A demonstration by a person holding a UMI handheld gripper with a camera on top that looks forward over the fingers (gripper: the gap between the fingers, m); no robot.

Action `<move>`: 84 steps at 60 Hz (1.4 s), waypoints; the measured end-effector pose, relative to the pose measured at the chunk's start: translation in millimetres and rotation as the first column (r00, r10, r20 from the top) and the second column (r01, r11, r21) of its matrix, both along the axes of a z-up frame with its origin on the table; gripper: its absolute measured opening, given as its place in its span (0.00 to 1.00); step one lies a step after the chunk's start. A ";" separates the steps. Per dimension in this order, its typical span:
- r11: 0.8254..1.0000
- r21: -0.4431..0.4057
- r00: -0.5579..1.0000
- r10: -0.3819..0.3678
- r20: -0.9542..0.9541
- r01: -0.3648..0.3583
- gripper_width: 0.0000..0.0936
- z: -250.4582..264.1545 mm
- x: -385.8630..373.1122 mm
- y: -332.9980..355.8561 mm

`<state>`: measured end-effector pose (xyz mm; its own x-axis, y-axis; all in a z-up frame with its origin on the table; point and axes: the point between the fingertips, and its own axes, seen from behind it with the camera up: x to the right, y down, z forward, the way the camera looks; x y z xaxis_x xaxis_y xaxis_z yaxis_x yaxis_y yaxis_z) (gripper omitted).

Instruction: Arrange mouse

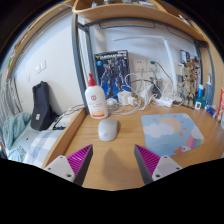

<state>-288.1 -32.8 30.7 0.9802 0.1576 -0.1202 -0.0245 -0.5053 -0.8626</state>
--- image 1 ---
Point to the clear glass jar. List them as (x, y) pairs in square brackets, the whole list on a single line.
[(156, 86)]

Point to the black bag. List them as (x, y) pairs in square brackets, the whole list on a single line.
[(41, 106)]

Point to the white charger block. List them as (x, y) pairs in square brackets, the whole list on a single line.
[(124, 98)]

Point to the small white cube clock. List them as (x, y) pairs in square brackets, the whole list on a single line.
[(198, 105)]

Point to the white desk lamp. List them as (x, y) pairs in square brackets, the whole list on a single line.
[(169, 63)]

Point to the grey metal shelf frame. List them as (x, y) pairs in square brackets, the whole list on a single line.
[(77, 60)]

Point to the blue snack packet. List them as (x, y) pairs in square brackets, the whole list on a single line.
[(211, 110)]

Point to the blue tube with white cap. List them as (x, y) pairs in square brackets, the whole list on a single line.
[(200, 95)]

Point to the white power strip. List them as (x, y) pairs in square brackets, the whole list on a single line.
[(165, 102)]

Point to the white wall socket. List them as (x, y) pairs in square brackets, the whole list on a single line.
[(140, 65)]

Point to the white wall switch plate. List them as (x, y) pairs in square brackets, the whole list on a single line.
[(40, 67)]

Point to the blue spray bottle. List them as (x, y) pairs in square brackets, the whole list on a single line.
[(209, 91)]

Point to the pastel cloud print mouse pad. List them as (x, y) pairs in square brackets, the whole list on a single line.
[(170, 133)]

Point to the beige robot figurine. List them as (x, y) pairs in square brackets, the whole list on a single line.
[(190, 83)]

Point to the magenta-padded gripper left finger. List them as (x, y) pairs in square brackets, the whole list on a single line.
[(77, 161)]

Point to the grey computer mouse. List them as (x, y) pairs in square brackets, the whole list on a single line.
[(107, 130)]

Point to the wooden shelf unit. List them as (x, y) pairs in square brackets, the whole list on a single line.
[(133, 11)]

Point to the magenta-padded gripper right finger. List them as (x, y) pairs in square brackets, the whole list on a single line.
[(148, 161)]

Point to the white red-capped lotion bottle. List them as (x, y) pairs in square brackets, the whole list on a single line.
[(96, 101)]

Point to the teal blanket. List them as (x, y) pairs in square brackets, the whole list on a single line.
[(15, 128)]

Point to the robot model kit box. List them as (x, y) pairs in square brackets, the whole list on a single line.
[(112, 73)]

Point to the blue plaid pillow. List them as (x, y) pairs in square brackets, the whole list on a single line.
[(43, 146)]

